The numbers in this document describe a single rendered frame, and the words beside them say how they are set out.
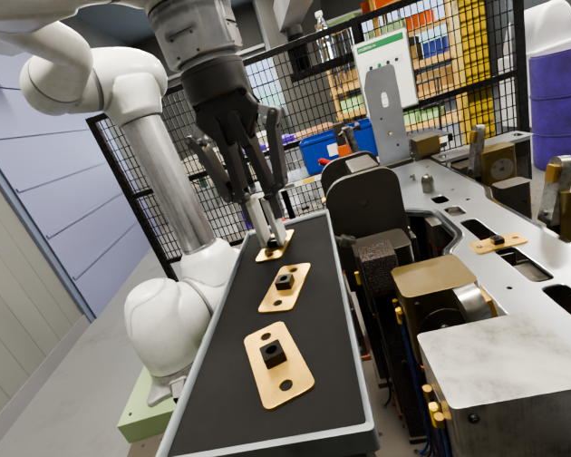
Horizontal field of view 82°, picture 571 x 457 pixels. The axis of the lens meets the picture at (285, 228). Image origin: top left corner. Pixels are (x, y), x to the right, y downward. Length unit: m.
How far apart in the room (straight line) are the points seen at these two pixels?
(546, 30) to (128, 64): 4.85
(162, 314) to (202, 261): 0.17
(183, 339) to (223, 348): 0.59
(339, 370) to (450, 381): 0.09
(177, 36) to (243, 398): 0.34
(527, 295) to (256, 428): 0.43
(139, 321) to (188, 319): 0.11
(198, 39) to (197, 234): 0.62
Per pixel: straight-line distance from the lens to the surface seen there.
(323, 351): 0.27
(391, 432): 0.78
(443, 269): 0.47
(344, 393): 0.24
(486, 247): 0.67
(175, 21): 0.40
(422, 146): 1.33
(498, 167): 1.08
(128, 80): 0.93
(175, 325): 0.88
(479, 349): 0.33
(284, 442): 0.22
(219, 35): 0.40
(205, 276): 0.92
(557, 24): 5.39
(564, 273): 0.61
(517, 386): 0.30
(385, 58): 1.59
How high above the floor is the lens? 1.34
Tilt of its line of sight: 20 degrees down
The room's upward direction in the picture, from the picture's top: 19 degrees counter-clockwise
